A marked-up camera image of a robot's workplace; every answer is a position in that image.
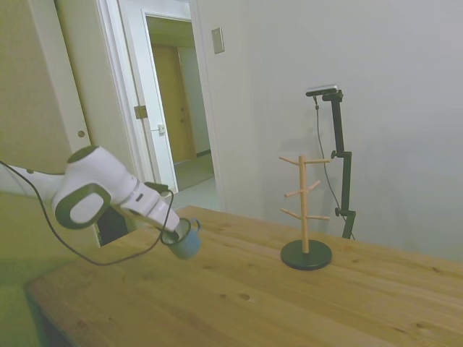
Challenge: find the cream closet door panel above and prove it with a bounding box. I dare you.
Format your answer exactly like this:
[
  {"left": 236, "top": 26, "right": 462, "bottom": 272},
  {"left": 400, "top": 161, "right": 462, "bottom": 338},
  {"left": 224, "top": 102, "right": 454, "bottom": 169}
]
[{"left": 0, "top": 0, "right": 92, "bottom": 174}]

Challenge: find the wooden mug tree black base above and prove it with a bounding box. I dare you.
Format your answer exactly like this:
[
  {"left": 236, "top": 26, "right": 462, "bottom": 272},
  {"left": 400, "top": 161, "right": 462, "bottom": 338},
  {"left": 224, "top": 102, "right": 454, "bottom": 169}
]
[{"left": 278, "top": 155, "right": 334, "bottom": 272}]

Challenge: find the beige wall switch plate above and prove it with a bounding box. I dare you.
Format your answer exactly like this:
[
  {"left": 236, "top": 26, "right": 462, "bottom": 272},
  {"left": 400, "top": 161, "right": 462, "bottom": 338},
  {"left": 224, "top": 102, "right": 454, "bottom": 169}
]
[{"left": 211, "top": 27, "right": 226, "bottom": 56}]

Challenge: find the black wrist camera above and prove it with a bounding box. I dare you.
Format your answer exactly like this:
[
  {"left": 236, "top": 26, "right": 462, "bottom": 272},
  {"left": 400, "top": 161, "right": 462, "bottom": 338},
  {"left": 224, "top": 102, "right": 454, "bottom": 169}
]
[{"left": 145, "top": 181, "right": 171, "bottom": 196}]

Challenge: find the brown wooden hallway door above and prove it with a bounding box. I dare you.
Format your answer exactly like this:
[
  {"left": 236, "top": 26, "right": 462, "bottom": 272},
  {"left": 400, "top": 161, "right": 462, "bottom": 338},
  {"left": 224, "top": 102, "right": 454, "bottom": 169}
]
[{"left": 150, "top": 43, "right": 198, "bottom": 166}]

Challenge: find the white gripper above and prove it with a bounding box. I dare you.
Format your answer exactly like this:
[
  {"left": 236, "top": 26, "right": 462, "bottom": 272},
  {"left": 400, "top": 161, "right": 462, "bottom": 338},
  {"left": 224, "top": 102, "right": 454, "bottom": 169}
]
[{"left": 118, "top": 179, "right": 182, "bottom": 233}]

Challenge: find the blue enamel mug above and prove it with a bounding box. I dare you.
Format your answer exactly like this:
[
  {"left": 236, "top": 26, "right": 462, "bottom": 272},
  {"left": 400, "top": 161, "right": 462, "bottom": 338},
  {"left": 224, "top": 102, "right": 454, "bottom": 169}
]
[{"left": 161, "top": 216, "right": 203, "bottom": 261}]

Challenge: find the grey exterior camera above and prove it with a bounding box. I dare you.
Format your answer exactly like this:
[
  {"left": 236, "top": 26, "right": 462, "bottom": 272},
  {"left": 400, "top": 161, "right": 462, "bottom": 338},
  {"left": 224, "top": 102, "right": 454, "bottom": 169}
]
[{"left": 305, "top": 83, "right": 341, "bottom": 98}]

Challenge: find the black camera stand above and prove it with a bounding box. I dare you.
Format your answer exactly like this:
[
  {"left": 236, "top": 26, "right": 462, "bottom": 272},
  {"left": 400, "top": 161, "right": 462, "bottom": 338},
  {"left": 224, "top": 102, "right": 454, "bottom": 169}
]
[{"left": 320, "top": 91, "right": 357, "bottom": 241}]

